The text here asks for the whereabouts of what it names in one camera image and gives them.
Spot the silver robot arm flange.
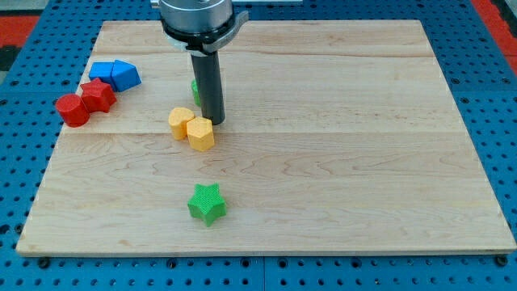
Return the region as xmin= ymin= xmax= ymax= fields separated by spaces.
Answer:
xmin=151 ymin=0 xmax=250 ymax=57

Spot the green star block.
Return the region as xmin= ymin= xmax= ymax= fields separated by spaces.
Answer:
xmin=187 ymin=183 xmax=227 ymax=227

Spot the red star block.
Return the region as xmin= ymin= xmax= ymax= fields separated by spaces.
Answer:
xmin=80 ymin=78 xmax=117 ymax=113

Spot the yellow hexagon block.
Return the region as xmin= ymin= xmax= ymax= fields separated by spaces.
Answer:
xmin=187 ymin=116 xmax=215 ymax=152

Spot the wooden board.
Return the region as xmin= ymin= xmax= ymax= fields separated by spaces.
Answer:
xmin=17 ymin=20 xmax=516 ymax=257

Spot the yellow heart block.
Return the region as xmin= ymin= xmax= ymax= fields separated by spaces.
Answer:
xmin=168 ymin=107 xmax=195 ymax=140

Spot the green block behind rod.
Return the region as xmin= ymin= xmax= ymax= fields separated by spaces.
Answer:
xmin=191 ymin=79 xmax=201 ymax=107

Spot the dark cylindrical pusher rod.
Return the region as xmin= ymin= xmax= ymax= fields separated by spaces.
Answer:
xmin=191 ymin=52 xmax=225 ymax=125

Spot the blue pentagon block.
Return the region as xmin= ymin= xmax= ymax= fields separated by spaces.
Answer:
xmin=111 ymin=60 xmax=141 ymax=92

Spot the blue cube block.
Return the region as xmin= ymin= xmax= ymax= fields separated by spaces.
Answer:
xmin=88 ymin=61 xmax=115 ymax=88

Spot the red cylinder block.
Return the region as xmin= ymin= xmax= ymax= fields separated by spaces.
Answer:
xmin=55 ymin=94 xmax=90 ymax=128

